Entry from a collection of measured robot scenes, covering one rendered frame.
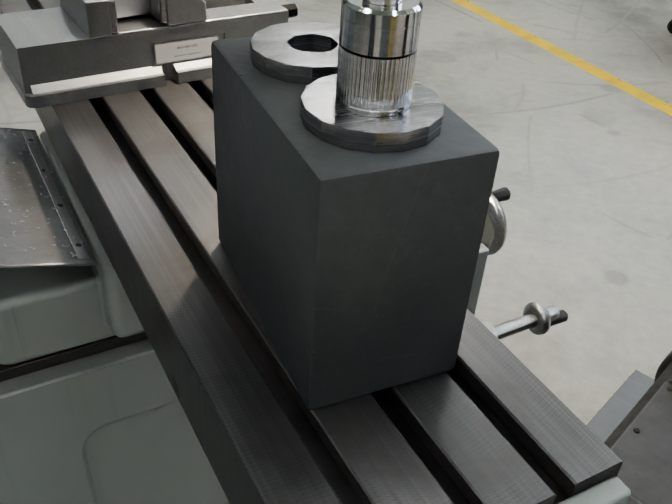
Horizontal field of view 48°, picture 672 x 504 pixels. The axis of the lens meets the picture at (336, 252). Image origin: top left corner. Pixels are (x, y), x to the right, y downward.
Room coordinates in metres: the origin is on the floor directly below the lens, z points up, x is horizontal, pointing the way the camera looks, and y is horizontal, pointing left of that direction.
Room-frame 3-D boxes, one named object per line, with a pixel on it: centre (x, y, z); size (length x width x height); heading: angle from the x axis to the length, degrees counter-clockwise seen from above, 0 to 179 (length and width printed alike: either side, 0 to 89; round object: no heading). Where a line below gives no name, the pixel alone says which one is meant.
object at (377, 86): (0.44, -0.02, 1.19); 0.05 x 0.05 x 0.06
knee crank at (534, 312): (0.96, -0.31, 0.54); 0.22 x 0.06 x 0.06; 121
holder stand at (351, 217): (0.48, 0.01, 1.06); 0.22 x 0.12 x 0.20; 26
